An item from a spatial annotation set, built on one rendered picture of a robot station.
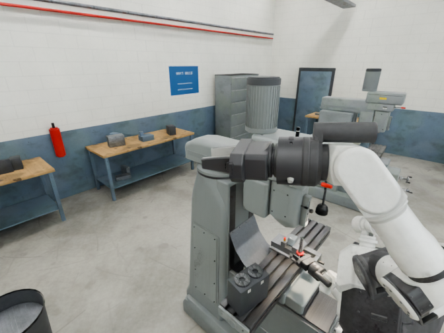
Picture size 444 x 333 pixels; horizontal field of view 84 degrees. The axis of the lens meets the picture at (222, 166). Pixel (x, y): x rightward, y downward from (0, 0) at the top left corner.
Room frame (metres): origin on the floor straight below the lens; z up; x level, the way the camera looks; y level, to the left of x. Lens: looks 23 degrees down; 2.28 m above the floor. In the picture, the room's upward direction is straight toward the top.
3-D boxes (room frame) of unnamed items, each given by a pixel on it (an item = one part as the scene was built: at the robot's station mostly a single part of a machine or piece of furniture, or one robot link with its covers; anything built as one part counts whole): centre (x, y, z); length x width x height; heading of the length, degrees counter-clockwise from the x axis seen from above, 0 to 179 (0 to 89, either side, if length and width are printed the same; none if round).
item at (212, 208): (1.78, 0.03, 0.78); 0.50 x 0.46 x 1.56; 48
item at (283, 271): (1.41, -0.47, 0.92); 1.24 x 0.23 x 0.08; 138
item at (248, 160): (0.43, -0.09, 2.11); 0.13 x 0.12 x 0.10; 163
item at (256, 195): (1.50, -0.29, 1.47); 0.24 x 0.19 x 0.26; 138
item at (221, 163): (0.42, 0.01, 2.11); 0.06 x 0.02 x 0.03; 73
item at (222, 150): (0.49, -0.01, 2.11); 0.06 x 0.02 x 0.03; 73
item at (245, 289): (1.06, -0.15, 1.06); 0.22 x 0.12 x 0.20; 127
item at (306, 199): (1.29, -0.51, 1.45); 0.04 x 0.04 x 0.21; 48
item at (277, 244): (1.45, -0.55, 1.01); 0.35 x 0.15 x 0.11; 48
